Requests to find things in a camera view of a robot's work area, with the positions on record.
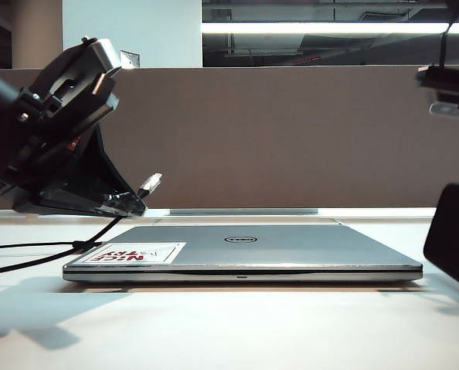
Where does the black smartphone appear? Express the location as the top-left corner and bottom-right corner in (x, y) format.
(423, 183), (459, 298)

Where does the long white ceiling light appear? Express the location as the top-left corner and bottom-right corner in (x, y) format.
(201, 22), (459, 35)

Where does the beige round column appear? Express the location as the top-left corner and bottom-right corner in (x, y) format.
(12, 0), (64, 70)

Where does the silver metal wall plate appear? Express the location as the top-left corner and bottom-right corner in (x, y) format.
(120, 49), (141, 69)

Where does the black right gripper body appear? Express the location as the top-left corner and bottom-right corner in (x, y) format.
(416, 64), (459, 132)

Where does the white sticker red print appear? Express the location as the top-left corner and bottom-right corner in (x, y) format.
(73, 241), (187, 266)

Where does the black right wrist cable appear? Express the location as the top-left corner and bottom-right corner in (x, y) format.
(439, 21), (453, 69)

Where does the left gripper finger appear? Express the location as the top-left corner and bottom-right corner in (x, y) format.
(59, 126), (140, 200)
(12, 190), (148, 217)

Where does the black charging cable silver plug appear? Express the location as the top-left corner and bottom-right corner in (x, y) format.
(0, 172), (164, 278)

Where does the silver Dell laptop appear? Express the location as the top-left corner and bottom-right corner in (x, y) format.
(62, 225), (424, 282)

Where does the brown desk divider panel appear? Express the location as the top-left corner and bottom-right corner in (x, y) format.
(0, 65), (459, 211)

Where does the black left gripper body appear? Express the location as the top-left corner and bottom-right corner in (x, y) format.
(0, 37), (120, 209)

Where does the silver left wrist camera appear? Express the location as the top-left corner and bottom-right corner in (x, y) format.
(89, 37), (123, 75)

